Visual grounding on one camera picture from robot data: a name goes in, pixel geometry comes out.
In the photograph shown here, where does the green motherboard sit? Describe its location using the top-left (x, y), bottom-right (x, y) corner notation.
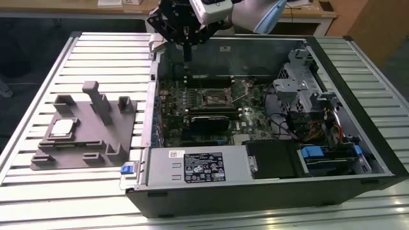
top-left (155, 78), bottom-right (279, 147)

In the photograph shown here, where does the grey case handle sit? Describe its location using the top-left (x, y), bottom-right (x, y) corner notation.
top-left (148, 33), bottom-right (168, 52)

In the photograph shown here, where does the grey parts rack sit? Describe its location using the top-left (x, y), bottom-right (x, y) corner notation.
top-left (29, 81), bottom-right (139, 171)

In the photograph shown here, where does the yellow orange wire bundle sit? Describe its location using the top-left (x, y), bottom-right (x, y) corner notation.
top-left (303, 119), bottom-right (346, 145)

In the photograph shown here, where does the black drive bay cover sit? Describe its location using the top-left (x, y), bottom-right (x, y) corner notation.
top-left (243, 140), bottom-right (308, 180)

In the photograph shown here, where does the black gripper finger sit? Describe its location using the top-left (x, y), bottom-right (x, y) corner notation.
top-left (188, 20), bottom-right (227, 61)
top-left (145, 8), bottom-right (189, 61)

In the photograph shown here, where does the silver CPU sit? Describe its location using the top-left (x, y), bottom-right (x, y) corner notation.
top-left (52, 119), bottom-right (77, 137)

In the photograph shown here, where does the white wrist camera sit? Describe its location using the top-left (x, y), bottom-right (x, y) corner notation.
top-left (188, 0), bottom-right (233, 25)

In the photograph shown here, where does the CPU socket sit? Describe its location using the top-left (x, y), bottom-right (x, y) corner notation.
top-left (199, 88), bottom-right (236, 109)

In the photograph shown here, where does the hard disk in blue carrier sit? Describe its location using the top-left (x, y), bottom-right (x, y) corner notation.
top-left (297, 145), bottom-right (364, 177)

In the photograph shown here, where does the grey power supply unit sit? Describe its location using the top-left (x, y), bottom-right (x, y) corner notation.
top-left (145, 146), bottom-right (253, 186)

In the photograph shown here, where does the grey stand foot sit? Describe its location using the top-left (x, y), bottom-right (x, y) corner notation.
top-left (0, 77), bottom-right (16, 98)

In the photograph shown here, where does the silver metal drive cage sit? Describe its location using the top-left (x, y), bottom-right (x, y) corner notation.
top-left (273, 49), bottom-right (322, 113)

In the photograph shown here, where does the black graphics card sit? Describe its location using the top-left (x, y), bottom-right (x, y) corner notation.
top-left (191, 115), bottom-right (231, 132)

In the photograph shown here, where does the black expansion slot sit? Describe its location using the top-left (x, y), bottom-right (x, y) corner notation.
top-left (183, 140), bottom-right (233, 148)

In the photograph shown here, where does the black RAM slot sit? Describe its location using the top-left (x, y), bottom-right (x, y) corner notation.
top-left (189, 107), bottom-right (239, 113)
top-left (187, 73), bottom-right (233, 81)
top-left (187, 80), bottom-right (233, 88)

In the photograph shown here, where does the black PC case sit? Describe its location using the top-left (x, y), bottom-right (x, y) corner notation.
top-left (124, 33), bottom-right (409, 219)

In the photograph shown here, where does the wooden cabinet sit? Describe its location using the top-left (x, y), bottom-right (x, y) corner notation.
top-left (328, 0), bottom-right (409, 70)

